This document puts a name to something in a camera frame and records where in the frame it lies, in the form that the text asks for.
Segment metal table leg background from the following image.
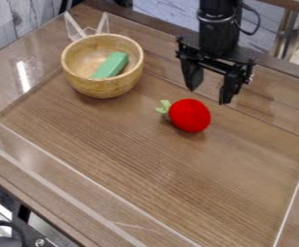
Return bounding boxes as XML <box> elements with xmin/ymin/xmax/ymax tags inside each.
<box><xmin>274</xmin><ymin>10</ymin><xmax>299</xmax><ymax>61</ymax></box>

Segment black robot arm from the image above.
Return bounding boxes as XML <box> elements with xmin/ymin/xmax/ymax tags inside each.
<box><xmin>175</xmin><ymin>0</ymin><xmax>262</xmax><ymax>104</ymax></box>

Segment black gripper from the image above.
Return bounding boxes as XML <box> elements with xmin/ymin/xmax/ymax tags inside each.
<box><xmin>175</xmin><ymin>34</ymin><xmax>257</xmax><ymax>104</ymax></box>

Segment green rectangular block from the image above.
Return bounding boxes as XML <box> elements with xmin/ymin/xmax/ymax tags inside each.
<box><xmin>91</xmin><ymin>52</ymin><xmax>130</xmax><ymax>79</ymax></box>

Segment wooden bowl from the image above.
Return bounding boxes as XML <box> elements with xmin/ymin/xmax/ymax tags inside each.
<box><xmin>61</xmin><ymin>34</ymin><xmax>145</xmax><ymax>98</ymax></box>

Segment black metal table frame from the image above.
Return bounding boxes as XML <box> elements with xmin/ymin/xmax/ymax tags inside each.
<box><xmin>13</xmin><ymin>203</ymin><xmax>57</xmax><ymax>247</ymax></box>

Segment black cable bottom left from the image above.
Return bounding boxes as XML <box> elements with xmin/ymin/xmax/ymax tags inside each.
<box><xmin>0</xmin><ymin>219</ymin><xmax>26</xmax><ymax>247</ymax></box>

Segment clear acrylic tray walls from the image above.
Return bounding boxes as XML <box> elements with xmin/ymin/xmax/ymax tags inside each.
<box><xmin>0</xmin><ymin>16</ymin><xmax>299</xmax><ymax>247</ymax></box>

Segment red plush fruit green stem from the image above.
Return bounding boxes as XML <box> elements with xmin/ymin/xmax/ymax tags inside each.
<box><xmin>157</xmin><ymin>98</ymin><xmax>211</xmax><ymax>132</ymax></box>

